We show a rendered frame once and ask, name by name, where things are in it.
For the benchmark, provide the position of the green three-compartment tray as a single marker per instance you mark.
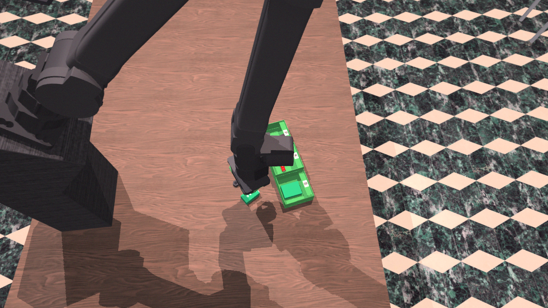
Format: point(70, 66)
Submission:
point(293, 173)

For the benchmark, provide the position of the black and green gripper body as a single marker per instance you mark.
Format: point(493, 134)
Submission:
point(246, 179)

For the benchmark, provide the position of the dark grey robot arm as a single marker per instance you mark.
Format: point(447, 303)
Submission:
point(69, 81)

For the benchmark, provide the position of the green 9v battery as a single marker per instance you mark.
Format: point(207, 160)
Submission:
point(248, 198)

